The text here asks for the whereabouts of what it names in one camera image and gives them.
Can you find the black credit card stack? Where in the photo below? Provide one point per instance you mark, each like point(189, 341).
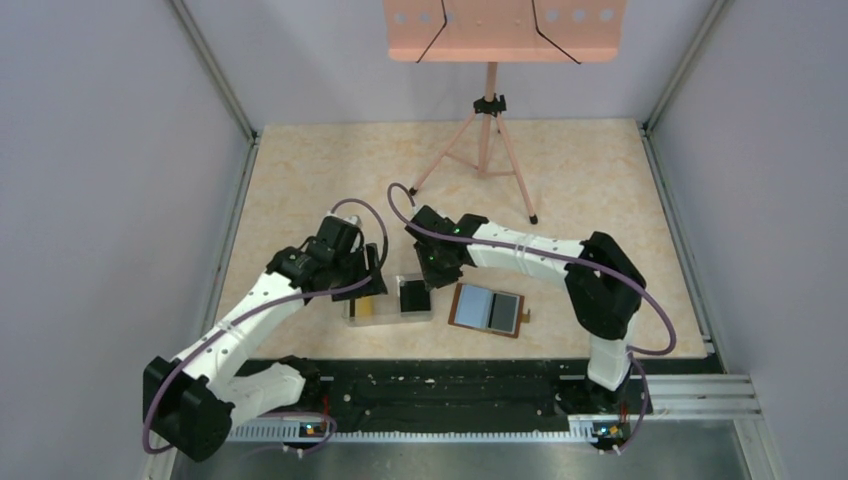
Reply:
point(414, 297)

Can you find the brown leather card holder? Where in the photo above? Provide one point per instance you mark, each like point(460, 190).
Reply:
point(471, 305)

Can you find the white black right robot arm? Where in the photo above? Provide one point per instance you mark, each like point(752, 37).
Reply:
point(604, 287)

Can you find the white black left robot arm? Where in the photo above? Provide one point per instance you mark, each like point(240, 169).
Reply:
point(193, 400)

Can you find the yellow credit card stack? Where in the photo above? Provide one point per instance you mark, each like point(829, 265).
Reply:
point(361, 307)

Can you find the clear acrylic card box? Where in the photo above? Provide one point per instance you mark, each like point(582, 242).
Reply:
point(387, 309)

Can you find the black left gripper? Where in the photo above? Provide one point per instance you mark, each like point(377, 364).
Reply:
point(370, 282)

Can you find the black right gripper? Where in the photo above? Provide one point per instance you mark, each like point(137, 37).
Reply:
point(435, 278)

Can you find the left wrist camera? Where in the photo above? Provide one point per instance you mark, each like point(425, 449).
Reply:
point(354, 220)

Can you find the pink tripod music stand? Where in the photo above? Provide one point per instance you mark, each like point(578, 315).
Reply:
point(492, 33)

